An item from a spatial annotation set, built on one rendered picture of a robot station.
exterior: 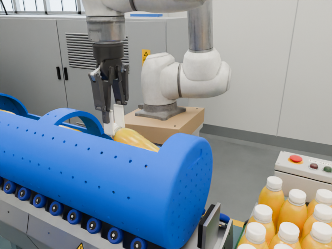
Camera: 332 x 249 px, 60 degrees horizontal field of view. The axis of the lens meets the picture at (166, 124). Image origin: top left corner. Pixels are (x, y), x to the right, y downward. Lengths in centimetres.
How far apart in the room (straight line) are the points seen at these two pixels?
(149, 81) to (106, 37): 59
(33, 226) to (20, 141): 30
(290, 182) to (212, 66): 54
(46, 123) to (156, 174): 39
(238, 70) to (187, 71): 224
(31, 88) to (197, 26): 241
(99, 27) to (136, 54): 171
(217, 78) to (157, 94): 26
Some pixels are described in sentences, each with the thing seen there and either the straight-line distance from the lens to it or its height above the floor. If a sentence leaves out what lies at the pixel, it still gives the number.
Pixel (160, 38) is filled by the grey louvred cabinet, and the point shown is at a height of 131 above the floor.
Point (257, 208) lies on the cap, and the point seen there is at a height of 109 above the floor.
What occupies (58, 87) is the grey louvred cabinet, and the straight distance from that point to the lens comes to 303.
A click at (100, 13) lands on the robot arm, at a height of 151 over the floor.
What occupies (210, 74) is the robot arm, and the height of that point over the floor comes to 127.
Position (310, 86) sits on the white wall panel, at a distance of 338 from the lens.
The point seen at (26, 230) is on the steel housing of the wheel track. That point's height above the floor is 85.
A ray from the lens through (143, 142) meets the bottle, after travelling 74.
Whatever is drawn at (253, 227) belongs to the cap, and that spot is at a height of 109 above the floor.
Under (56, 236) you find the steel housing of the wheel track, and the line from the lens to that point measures 100.
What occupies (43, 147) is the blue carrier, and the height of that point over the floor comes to 117.
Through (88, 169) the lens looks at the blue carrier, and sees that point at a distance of 73.
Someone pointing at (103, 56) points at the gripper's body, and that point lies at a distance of 71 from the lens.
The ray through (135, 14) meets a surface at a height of 147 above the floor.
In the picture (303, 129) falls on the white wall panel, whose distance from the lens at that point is 352.
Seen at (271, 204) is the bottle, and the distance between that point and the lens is 85.
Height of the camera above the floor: 152
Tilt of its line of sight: 22 degrees down
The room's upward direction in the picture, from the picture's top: straight up
